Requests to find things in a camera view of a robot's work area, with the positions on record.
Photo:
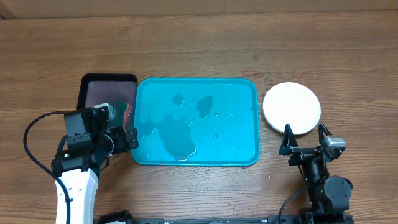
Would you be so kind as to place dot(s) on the teal plastic tray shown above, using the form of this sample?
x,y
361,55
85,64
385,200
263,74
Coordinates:
x,y
197,122

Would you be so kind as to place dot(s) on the white plate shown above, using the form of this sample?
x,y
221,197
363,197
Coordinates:
x,y
294,104

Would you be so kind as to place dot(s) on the dark maroon tray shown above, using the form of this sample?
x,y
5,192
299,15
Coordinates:
x,y
99,88

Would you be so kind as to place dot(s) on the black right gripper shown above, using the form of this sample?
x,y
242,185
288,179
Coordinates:
x,y
305,153

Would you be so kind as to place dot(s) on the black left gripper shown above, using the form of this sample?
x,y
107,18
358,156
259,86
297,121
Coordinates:
x,y
120,144

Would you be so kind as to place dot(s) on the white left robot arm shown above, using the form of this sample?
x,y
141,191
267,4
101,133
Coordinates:
x,y
76,192

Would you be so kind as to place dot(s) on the pink green scrub sponge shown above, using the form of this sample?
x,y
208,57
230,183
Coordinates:
x,y
120,116

